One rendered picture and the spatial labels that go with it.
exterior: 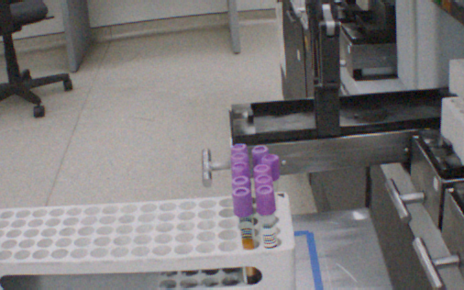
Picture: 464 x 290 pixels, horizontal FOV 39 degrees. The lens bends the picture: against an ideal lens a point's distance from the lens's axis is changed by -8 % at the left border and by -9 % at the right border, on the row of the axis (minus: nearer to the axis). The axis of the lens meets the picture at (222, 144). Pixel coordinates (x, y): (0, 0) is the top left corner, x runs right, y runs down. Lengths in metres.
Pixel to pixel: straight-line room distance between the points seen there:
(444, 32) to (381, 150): 0.24
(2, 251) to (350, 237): 0.34
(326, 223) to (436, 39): 0.46
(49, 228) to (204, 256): 0.16
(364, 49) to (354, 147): 0.42
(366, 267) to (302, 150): 0.32
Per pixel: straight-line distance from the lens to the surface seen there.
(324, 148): 0.94
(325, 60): 0.87
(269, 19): 4.57
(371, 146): 0.96
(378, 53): 1.35
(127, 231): 0.64
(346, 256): 0.67
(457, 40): 1.10
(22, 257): 0.63
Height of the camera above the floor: 1.20
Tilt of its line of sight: 25 degrees down
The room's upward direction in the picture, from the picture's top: 6 degrees counter-clockwise
